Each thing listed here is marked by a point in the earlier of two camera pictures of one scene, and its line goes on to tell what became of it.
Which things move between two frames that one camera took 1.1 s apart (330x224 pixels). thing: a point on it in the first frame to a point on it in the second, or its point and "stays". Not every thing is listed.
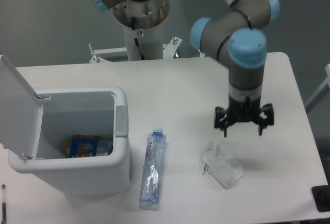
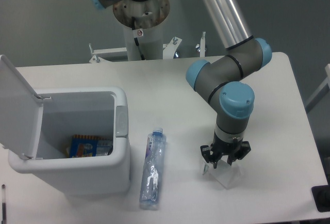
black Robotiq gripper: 246,111 to 230,149
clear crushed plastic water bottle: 152,171 stays
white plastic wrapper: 221,164 stays
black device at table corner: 321,196 stays
